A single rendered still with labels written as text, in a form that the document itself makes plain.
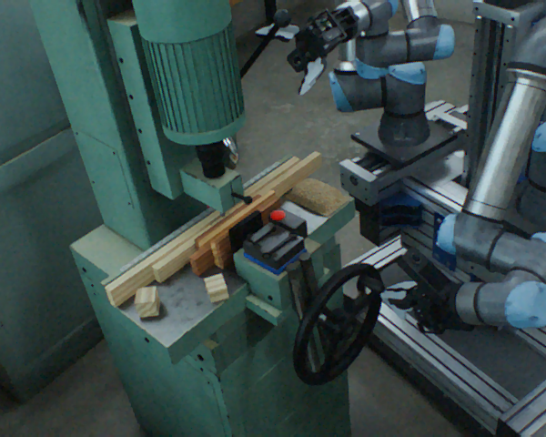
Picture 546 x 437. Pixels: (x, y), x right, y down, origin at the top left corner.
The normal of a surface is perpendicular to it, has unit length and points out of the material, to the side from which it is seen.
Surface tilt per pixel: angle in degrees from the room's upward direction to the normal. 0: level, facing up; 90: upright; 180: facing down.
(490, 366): 0
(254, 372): 90
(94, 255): 0
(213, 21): 90
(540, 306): 60
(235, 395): 90
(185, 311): 0
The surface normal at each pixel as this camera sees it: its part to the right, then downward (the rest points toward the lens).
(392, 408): -0.12, -0.79
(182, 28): 0.07, 0.60
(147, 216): 0.71, 0.36
